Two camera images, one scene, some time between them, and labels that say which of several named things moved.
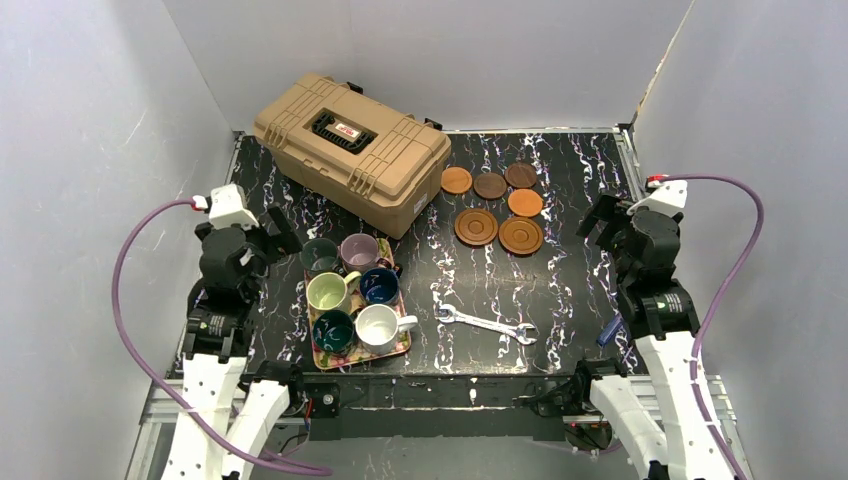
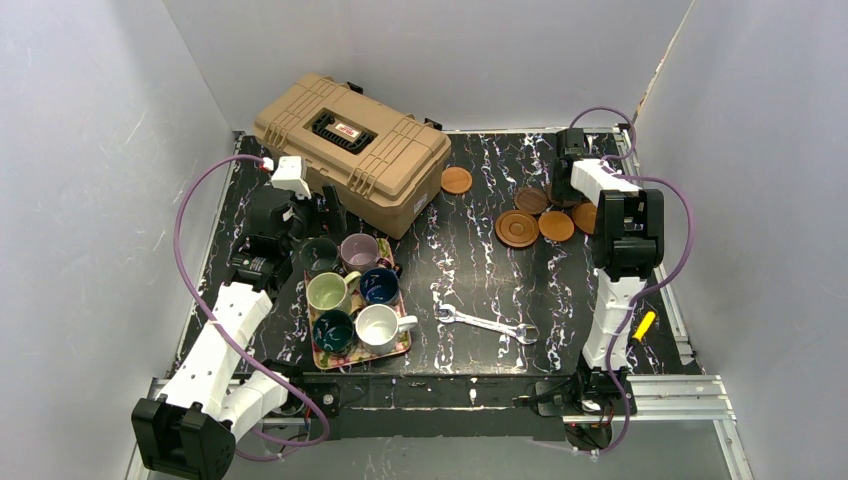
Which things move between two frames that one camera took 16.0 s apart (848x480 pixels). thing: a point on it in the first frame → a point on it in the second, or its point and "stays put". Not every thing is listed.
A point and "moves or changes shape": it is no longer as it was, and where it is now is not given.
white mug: [377, 328] stays put
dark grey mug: [318, 254] stays put
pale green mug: [328, 291] stays put
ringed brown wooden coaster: [476, 227] → [517, 228]
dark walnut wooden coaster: [520, 175] → [559, 203]
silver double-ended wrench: [449, 313] stays put
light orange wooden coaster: [456, 180] stays put
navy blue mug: [380, 286] stays put
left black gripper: [269, 237] → [322, 211]
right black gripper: [605, 216] → [566, 187]
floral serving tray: [324, 360] stays put
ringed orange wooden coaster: [520, 235] moves or changes shape
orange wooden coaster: [525, 202] → [556, 225]
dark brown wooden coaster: [490, 185] → [531, 200]
